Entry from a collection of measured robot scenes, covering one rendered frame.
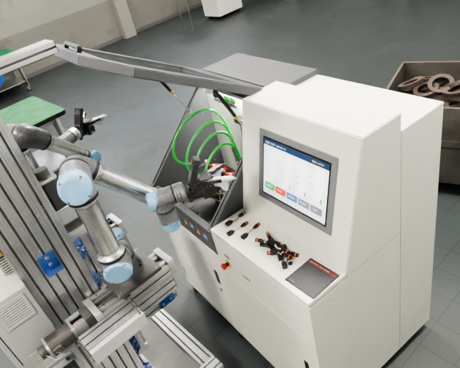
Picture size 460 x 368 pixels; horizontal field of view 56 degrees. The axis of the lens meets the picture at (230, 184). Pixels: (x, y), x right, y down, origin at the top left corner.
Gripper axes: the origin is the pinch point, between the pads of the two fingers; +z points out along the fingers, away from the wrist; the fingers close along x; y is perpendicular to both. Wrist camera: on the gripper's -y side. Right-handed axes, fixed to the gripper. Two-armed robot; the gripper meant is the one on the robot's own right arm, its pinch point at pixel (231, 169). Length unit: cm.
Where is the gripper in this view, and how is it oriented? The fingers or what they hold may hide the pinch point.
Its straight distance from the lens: 170.7
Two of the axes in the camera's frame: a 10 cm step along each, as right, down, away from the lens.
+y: 2.5, 8.7, 4.3
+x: 2.5, 3.8, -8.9
